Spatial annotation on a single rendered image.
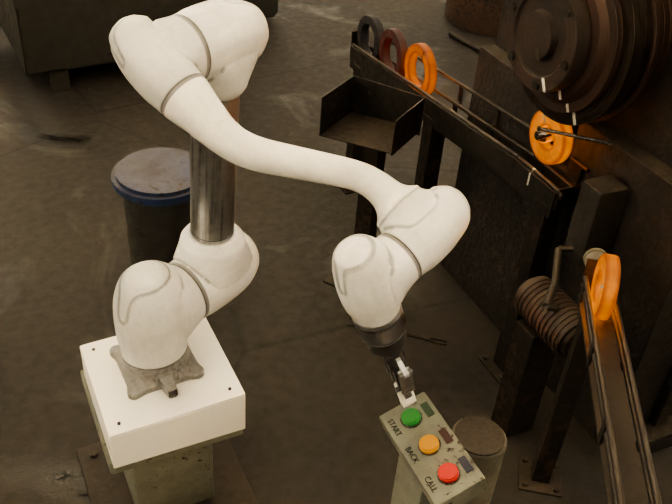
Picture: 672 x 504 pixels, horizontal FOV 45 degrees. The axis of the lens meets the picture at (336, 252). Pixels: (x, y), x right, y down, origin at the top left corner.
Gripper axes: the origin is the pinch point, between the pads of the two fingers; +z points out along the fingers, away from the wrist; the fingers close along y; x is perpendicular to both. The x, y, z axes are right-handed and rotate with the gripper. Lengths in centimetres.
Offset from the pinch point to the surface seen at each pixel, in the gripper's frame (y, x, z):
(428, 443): -7.4, 0.6, 8.3
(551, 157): 57, -73, 18
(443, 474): -14.9, 1.6, 8.3
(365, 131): 114, -41, 25
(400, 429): -0.8, 3.7, 9.3
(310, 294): 109, -3, 74
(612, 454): -30.4, -25.2, 4.4
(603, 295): 7, -52, 15
